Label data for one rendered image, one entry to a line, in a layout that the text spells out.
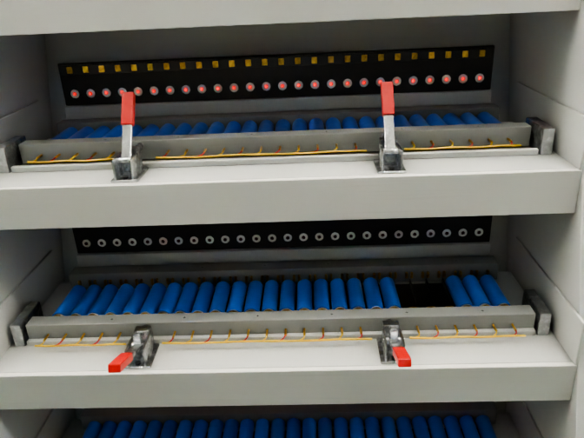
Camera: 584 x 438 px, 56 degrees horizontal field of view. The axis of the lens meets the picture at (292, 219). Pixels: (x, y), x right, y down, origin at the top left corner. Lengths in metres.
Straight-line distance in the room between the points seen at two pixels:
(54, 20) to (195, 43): 0.22
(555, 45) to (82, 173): 0.52
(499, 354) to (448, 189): 0.18
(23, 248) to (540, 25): 0.65
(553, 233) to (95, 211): 0.48
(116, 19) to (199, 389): 0.38
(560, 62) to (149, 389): 0.54
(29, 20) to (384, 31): 0.42
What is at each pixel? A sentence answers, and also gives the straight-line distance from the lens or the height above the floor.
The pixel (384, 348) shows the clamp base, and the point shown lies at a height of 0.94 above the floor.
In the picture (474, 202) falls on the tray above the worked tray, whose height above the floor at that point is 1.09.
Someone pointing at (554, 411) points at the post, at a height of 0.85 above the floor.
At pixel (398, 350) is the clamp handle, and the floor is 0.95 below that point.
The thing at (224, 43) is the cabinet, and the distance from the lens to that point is 0.76.
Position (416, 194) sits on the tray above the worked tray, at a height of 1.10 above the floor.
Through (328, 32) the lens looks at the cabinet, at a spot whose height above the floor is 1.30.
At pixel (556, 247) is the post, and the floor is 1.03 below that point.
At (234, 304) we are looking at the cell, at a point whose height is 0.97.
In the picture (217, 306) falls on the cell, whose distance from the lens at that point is 0.65.
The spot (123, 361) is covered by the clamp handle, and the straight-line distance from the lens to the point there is 0.56.
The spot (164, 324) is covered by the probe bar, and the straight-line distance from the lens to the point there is 0.63.
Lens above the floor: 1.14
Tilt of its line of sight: 6 degrees down
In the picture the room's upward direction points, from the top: 2 degrees counter-clockwise
